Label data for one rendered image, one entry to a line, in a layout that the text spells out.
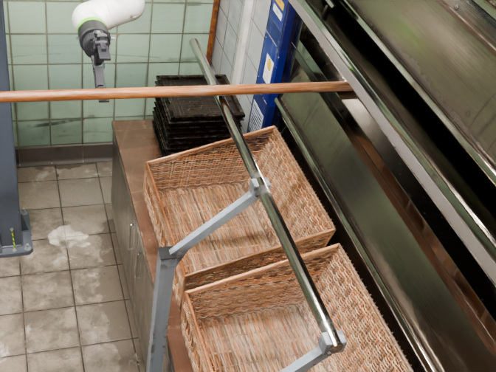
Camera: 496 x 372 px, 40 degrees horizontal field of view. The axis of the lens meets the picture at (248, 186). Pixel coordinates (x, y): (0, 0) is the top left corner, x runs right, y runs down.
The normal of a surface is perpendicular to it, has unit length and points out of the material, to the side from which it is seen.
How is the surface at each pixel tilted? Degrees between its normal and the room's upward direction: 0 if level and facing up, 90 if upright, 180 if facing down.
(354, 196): 70
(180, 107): 0
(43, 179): 0
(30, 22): 90
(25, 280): 0
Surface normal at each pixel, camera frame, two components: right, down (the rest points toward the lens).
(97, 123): 0.29, 0.65
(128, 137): 0.15, -0.76
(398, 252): -0.84, -0.19
